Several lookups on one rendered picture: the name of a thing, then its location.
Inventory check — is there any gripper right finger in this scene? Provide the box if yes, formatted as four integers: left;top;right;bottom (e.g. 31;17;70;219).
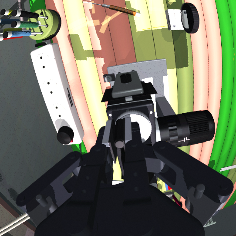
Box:
123;117;234;227

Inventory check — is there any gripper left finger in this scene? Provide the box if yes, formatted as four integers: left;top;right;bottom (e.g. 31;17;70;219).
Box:
15;119;118;226

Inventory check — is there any black lever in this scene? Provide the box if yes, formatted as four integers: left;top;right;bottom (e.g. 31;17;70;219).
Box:
114;118;126;149

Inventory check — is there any black round ribbed cap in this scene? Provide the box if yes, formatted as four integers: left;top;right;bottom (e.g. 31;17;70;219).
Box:
180;2;200;34

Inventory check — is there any black round knob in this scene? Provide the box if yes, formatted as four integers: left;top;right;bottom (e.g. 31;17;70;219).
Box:
56;125;74;145

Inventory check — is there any white flat strip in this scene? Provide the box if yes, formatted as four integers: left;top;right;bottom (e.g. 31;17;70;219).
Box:
219;164;236;172

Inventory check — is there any white power strip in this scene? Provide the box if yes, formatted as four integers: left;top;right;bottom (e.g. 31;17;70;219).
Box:
30;43;85;145

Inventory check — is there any grey viewfinder hood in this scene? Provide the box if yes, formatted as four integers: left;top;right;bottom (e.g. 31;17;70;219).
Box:
111;71;145;99

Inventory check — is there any green round screwdriver holder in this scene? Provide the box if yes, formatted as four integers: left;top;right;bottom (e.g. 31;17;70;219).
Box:
27;9;62;41

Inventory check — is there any yellow banded screwdriver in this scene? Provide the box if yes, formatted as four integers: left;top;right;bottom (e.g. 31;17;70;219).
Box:
0;9;14;17

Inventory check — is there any grey metal rod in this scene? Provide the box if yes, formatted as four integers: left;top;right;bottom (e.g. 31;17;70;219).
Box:
18;0;25;22

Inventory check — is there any black camera lens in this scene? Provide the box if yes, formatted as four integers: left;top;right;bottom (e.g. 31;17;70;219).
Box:
155;110;216;148

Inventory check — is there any black camera body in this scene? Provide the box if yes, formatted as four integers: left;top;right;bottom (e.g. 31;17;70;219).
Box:
101;82;177;164

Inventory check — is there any grey speckled base plate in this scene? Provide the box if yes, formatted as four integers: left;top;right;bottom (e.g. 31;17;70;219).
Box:
107;59;169;99

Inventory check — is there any red handled screwdriver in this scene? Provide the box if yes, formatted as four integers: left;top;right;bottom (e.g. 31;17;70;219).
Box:
0;33;24;42

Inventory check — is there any blue handled screwdriver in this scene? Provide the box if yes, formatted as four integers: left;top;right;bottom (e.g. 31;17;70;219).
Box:
2;30;44;39

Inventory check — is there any green handled screwdriver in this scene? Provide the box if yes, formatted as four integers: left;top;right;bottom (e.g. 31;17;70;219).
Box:
10;20;48;29

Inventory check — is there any black handled screwdriver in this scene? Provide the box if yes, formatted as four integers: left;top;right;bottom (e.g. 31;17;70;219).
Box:
12;10;49;20

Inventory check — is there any brown handled probe tool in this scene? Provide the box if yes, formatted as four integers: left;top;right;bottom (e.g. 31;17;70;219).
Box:
83;1;141;17

